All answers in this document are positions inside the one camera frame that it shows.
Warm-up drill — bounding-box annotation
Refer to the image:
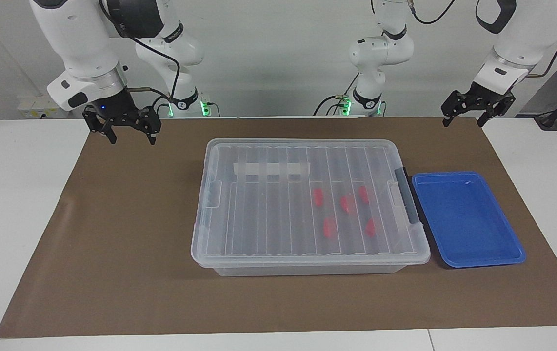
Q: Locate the clear plastic storage box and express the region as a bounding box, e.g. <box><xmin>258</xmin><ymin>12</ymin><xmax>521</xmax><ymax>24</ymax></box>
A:
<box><xmin>191</xmin><ymin>138</ymin><xmax>431</xmax><ymax>277</ymax></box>

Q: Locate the white wall socket strip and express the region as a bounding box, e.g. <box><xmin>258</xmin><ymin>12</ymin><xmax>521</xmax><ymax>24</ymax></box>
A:
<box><xmin>17</xmin><ymin>95</ymin><xmax>60</xmax><ymax>119</ymax></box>

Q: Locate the clear box latch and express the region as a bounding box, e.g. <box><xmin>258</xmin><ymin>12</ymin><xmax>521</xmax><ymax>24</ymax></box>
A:
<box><xmin>204</xmin><ymin>180</ymin><xmax>223</xmax><ymax>209</ymax></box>

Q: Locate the blue plastic tray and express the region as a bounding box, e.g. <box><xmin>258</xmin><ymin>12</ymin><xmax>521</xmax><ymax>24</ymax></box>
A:
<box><xmin>411</xmin><ymin>171</ymin><xmax>527</xmax><ymax>269</ymax></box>

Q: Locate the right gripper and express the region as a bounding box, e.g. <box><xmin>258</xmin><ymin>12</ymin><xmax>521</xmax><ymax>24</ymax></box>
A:
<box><xmin>82</xmin><ymin>87</ymin><xmax>163</xmax><ymax>146</ymax></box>

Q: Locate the clear ribbed box lid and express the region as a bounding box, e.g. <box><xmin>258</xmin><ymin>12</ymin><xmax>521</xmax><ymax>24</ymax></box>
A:
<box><xmin>191</xmin><ymin>138</ymin><xmax>431</xmax><ymax>268</ymax></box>

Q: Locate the grey box latch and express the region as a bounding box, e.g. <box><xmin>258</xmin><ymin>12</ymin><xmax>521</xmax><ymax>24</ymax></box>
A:
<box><xmin>395</xmin><ymin>167</ymin><xmax>422</xmax><ymax>225</ymax></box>

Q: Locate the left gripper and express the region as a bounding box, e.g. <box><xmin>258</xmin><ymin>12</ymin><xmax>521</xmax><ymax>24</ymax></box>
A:
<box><xmin>441</xmin><ymin>80</ymin><xmax>517</xmax><ymax>128</ymax></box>

